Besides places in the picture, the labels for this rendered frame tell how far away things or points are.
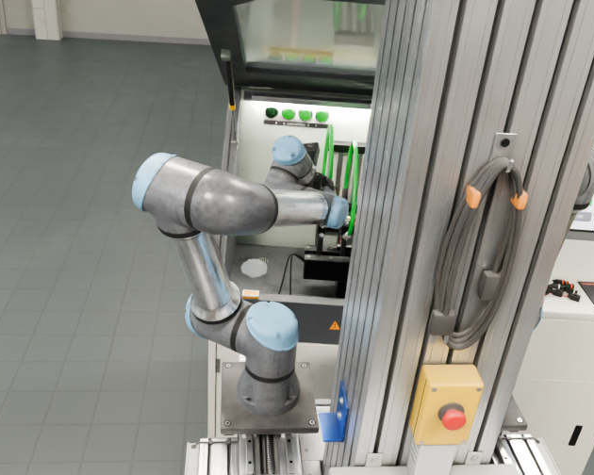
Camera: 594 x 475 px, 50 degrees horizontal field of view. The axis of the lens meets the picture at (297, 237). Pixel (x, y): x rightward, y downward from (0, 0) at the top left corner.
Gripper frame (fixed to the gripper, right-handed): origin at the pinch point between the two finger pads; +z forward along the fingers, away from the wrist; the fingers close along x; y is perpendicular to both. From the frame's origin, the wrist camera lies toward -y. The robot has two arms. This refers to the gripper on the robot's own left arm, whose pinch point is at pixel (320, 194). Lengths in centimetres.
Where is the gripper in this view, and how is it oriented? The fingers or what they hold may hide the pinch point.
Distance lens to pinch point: 182.7
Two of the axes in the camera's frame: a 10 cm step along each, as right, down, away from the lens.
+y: -0.6, 9.5, -3.0
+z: 2.6, 3.1, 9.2
